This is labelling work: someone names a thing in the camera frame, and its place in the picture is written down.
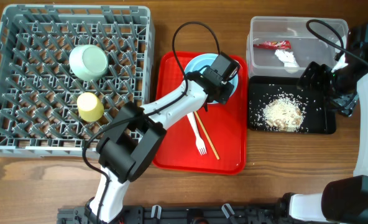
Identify large light blue plate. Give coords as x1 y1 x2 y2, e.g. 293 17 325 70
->
185 54 239 97

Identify wooden chopstick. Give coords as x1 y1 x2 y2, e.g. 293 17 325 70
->
194 111 220 160

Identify white tissue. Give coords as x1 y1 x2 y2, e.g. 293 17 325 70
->
275 49 299 73

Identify white plastic fork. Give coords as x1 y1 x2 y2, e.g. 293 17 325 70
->
186 113 207 156

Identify red snack wrapper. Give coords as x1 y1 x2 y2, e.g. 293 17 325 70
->
253 40 292 50

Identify yellow plastic cup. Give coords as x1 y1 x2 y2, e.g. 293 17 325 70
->
77 92 104 123

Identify green saucer bowl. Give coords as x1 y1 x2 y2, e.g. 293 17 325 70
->
68 45 109 82

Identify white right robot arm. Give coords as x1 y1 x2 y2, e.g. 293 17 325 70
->
274 20 368 223

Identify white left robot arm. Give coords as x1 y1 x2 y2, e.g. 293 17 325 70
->
82 66 238 223

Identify black food waste tray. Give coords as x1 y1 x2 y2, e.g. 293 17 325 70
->
247 76 336 134

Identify clear plastic waste bin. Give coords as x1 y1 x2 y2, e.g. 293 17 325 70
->
246 16 339 78

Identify grey plastic dishwasher rack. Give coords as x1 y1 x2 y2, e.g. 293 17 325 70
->
0 4 155 157

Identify red plastic tray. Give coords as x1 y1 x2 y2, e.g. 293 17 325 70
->
153 55 248 175

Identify rice and nut leftovers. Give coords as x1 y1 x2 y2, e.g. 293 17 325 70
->
251 94 307 132

